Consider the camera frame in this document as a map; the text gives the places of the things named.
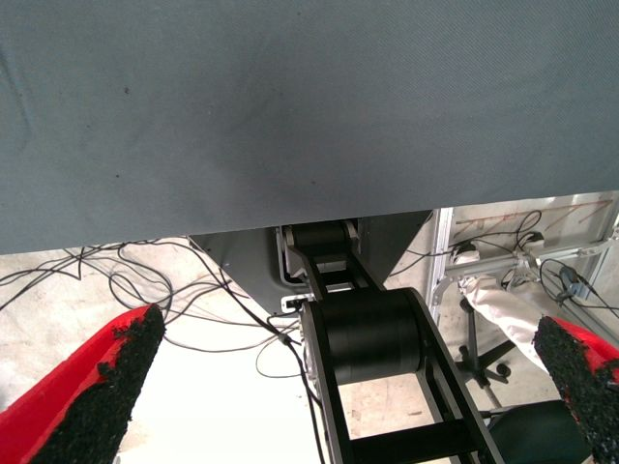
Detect black floor cable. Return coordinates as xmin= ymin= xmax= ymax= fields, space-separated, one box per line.
xmin=538 ymin=257 xmax=619 ymax=310
xmin=0 ymin=240 xmax=228 ymax=323
xmin=162 ymin=275 xmax=325 ymax=464
xmin=386 ymin=210 xmax=545 ymax=279

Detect dark grey table cloth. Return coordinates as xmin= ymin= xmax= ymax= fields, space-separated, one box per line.
xmin=0 ymin=0 xmax=619 ymax=255

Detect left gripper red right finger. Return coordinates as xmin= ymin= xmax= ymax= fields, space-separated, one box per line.
xmin=533 ymin=316 xmax=619 ymax=464

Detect black linkage frame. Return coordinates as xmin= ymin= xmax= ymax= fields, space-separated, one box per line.
xmin=282 ymin=219 xmax=507 ymax=464

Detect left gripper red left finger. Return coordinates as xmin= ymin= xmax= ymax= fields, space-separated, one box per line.
xmin=0 ymin=304 xmax=167 ymax=464

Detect grey base housing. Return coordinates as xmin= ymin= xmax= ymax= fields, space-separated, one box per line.
xmin=188 ymin=210 xmax=434 ymax=318

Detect aluminium profile frame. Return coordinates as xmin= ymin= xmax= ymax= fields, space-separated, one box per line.
xmin=425 ymin=190 xmax=619 ymax=330

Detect black office chair base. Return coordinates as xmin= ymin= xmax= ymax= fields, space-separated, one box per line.
xmin=457 ymin=297 xmax=594 ymax=464

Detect blue cable connector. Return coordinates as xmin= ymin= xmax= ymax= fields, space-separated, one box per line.
xmin=559 ymin=271 xmax=590 ymax=297

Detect person leg white trousers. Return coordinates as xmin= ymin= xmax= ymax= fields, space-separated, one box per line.
xmin=457 ymin=270 xmax=555 ymax=373

